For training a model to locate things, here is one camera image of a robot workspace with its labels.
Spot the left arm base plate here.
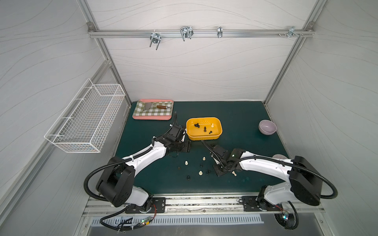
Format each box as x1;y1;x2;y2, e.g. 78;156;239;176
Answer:
125;197;166;214

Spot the pink striped plate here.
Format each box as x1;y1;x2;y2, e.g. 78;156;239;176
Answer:
272;154;288;159

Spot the yellow plastic storage box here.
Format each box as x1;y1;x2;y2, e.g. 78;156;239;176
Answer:
186;117;223;141

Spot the right black cable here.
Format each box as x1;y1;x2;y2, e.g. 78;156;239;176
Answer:
201;140;339;230

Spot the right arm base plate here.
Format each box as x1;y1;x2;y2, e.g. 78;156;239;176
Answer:
238;196;283;212

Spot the metal hook small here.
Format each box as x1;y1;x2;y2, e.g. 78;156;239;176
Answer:
217;26;223;38

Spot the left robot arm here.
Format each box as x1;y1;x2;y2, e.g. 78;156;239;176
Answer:
96;124;190;211

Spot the metal hook clamp middle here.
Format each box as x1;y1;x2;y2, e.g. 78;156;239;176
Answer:
180;26;194;41

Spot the black cable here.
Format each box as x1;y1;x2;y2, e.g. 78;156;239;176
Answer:
201;140;339;230
83;112;178;232

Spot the green checkered cloth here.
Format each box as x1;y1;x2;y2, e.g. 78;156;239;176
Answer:
133;101;173;117

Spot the pink tray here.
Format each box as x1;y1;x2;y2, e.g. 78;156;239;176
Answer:
132;99;174;121

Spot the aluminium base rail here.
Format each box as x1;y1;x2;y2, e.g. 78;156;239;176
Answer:
82;193;325;217

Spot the aluminium crossbar rail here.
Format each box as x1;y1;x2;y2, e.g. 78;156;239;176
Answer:
89;29;316;38

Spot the left black cable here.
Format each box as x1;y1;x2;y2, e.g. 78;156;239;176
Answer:
83;112;178;232

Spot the purple bowl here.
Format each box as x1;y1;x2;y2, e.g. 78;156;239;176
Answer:
258;120;277;136

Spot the metal hook clamp right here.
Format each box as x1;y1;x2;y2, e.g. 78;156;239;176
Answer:
277;27;304;38

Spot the white wire basket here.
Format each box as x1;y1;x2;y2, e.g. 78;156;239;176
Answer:
44;78;125;153

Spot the wooden handled spatula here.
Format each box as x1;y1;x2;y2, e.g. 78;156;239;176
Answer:
143;102;170;111

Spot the metal hook clamp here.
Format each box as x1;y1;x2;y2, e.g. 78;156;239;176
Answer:
277;27;304;38
180;26;194;41
149;32;161;50

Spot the metal hook clamp left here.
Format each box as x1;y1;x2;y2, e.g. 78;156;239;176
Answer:
149;32;161;50

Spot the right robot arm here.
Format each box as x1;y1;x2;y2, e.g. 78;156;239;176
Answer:
208;145;322;210

